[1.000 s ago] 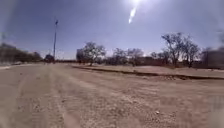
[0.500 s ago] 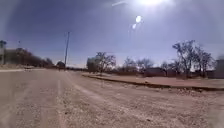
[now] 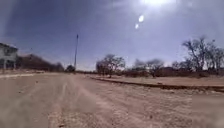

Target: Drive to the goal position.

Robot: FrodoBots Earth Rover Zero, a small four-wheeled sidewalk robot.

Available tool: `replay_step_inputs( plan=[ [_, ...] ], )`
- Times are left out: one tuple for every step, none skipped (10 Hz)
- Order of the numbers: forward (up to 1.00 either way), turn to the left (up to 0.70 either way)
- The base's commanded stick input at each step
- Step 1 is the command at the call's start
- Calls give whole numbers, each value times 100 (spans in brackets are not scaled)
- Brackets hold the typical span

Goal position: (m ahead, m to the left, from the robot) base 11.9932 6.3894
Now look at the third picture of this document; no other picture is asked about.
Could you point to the low dark kerb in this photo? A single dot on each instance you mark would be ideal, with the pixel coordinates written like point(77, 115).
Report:
point(160, 86)

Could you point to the raised bare dirt ground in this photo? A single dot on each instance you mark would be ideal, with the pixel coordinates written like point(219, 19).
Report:
point(180, 80)

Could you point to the large leafy tree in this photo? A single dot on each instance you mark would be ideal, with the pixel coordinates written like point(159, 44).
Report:
point(111, 63)

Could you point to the white building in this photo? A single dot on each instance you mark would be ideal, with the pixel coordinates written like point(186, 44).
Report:
point(6, 55)

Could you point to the bare branching tree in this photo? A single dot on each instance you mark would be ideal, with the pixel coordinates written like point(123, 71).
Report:
point(154, 65)

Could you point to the group of bare trees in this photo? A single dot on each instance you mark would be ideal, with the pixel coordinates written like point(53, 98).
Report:
point(203, 55)

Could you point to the tall thin pole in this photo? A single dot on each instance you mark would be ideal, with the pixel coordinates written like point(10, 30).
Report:
point(76, 50)

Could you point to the small dark tree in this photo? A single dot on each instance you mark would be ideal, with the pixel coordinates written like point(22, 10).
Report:
point(70, 68)

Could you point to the row of dark trees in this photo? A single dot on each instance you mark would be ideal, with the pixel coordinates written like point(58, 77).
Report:
point(36, 63)

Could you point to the brown dirt road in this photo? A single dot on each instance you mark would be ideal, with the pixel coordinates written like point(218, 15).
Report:
point(100, 103)

